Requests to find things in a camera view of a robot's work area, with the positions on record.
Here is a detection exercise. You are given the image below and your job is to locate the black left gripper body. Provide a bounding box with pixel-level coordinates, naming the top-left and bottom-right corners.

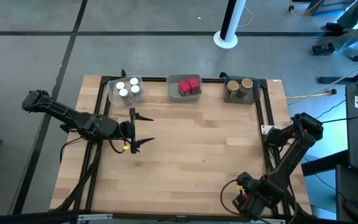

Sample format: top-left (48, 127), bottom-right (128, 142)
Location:
top-left (118, 107), bottom-right (137, 155)

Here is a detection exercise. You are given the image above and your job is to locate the black desk leg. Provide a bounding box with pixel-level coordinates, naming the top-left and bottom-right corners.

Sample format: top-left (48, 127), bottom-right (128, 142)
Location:
top-left (318, 58), bottom-right (358, 97)

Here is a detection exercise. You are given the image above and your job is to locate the clear plastic bin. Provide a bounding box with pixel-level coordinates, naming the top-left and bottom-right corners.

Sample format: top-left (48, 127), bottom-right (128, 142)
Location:
top-left (106, 75), bottom-right (145, 108)

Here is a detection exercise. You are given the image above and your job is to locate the black white pole round base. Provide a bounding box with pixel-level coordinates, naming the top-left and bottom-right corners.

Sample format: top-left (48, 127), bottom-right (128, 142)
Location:
top-left (213, 0), bottom-right (247, 50)

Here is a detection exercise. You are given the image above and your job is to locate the smoky transparent plastic bin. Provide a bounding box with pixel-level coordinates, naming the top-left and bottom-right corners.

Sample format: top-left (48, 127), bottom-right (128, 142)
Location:
top-left (223, 76), bottom-right (261, 105)

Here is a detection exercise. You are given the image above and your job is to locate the white metal bracket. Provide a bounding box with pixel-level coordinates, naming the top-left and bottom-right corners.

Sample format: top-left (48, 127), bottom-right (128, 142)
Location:
top-left (261, 124), bottom-right (275, 136)

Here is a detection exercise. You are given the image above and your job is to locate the dark low desk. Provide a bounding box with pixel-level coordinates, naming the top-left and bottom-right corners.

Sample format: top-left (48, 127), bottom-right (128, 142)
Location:
top-left (336, 164), bottom-right (358, 224)

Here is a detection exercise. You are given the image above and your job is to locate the black computer mouse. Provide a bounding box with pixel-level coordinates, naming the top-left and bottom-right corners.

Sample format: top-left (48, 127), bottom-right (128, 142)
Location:
top-left (343, 198), bottom-right (358, 223)

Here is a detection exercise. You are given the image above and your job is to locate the white floor cable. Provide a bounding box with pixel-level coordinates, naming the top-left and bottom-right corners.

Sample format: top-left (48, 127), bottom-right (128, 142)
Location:
top-left (237, 5), bottom-right (254, 29)

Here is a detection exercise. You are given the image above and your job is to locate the light grey plastic bin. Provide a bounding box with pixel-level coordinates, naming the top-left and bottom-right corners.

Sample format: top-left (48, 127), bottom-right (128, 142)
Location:
top-left (167, 73), bottom-right (203, 102)

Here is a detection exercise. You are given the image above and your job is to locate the black camera mount beam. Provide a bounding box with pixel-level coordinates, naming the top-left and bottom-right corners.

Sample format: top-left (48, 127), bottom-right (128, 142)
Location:
top-left (0, 210), bottom-right (358, 224)

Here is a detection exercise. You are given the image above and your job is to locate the silver mount bracket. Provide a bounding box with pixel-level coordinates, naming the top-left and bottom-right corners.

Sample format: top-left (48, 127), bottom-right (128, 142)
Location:
top-left (249, 217), bottom-right (287, 224)
top-left (78, 213), bottom-right (114, 222)

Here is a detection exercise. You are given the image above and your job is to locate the blue box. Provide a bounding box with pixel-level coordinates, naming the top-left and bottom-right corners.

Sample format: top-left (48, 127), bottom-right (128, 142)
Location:
top-left (306, 0), bottom-right (357, 17)

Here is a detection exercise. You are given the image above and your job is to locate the yellow floor cable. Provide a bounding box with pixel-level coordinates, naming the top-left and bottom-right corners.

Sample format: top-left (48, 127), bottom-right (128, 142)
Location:
top-left (286, 90), bottom-right (335, 100)

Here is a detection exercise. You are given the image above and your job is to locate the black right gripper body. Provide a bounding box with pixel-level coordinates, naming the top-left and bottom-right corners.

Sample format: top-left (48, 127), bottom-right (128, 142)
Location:
top-left (232, 172), bottom-right (262, 219)

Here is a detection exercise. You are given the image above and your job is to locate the person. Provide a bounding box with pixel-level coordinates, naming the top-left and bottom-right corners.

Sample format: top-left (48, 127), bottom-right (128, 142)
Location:
top-left (311, 0), bottom-right (358, 62)

